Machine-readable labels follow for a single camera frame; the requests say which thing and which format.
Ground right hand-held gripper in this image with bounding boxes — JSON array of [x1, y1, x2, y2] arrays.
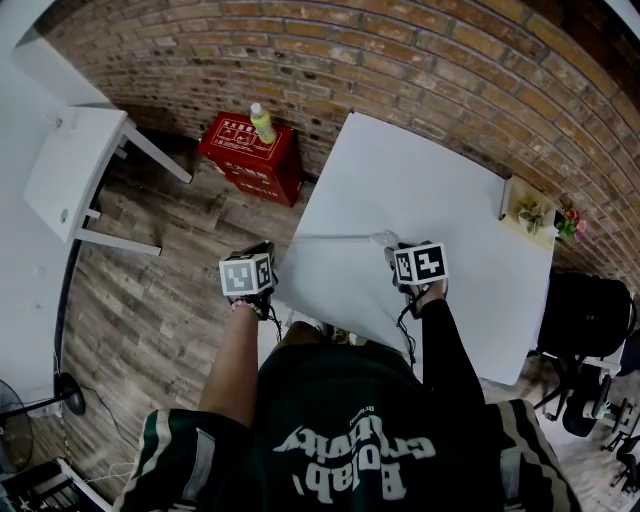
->
[[382, 240, 451, 302]]

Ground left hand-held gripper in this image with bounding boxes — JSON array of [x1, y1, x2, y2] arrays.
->
[[217, 239, 280, 302]]

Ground person's left forearm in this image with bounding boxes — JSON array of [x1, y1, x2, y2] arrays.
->
[[198, 299, 264, 429]]

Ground person's right forearm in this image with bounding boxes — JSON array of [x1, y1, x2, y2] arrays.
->
[[418, 279, 489, 409]]

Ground red box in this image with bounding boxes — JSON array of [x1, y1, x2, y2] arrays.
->
[[197, 112, 304, 209]]

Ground person's bare leg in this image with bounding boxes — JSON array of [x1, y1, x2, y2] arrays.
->
[[277, 320, 329, 351]]

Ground yellow-green drink bottle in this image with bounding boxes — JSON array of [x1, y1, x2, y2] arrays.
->
[[248, 102, 278, 145]]

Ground wooden planter tray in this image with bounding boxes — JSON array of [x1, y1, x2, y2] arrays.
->
[[497, 175, 559, 251]]

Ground green succulent plant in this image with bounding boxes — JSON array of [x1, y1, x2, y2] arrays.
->
[[514, 194, 551, 236]]

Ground person's dark green shirt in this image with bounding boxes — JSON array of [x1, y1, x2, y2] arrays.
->
[[113, 344, 584, 512]]

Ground pink flower pot plant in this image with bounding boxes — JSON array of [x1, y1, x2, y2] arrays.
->
[[554, 202, 587, 246]]

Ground black office chair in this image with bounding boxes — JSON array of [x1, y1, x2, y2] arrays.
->
[[532, 272, 639, 439]]

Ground small white side table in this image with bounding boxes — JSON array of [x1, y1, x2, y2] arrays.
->
[[22, 105, 195, 257]]

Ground black standing fan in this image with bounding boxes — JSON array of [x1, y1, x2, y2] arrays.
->
[[0, 372, 87, 476]]

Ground beaded bracelet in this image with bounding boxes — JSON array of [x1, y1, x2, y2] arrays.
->
[[230, 298, 265, 320]]

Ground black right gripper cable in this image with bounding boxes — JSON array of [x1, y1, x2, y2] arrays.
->
[[397, 287, 431, 371]]

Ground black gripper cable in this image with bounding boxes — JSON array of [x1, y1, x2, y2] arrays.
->
[[264, 299, 286, 346], [397, 287, 431, 371]]

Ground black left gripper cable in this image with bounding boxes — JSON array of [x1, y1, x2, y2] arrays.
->
[[264, 299, 286, 346]]

